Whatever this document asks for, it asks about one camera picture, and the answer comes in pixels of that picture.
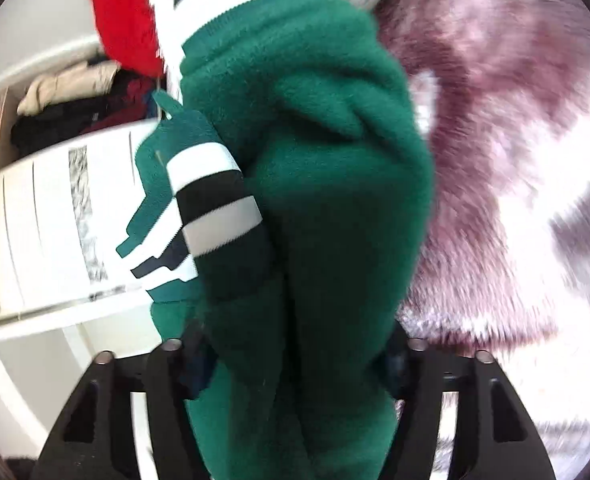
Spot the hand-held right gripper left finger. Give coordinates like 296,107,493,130
30,337,212,480

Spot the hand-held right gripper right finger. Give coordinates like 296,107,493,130
375,337,558,480

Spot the green varsity jacket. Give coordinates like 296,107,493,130
116,0,436,480

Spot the pile of clothes in basket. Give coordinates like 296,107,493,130
10,80,163,162

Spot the white sliding wardrobe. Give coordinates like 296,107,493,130
0,25,196,346

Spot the floral plush blanket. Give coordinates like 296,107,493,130
375,0,590,480

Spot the beige hanging coat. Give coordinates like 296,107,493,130
17,60,122,117

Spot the red duvet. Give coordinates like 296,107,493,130
85,0,169,79

